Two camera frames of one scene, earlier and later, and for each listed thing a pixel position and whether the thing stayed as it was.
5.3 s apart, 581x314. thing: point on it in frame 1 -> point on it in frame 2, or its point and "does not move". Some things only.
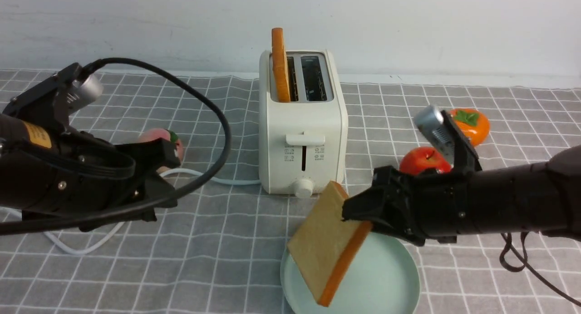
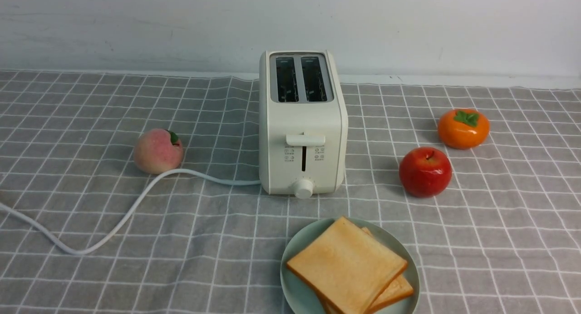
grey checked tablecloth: (218, 247) does not move
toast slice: (281, 83) -> (403, 287)
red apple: (414, 160) does not move
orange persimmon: (473, 124) does not move
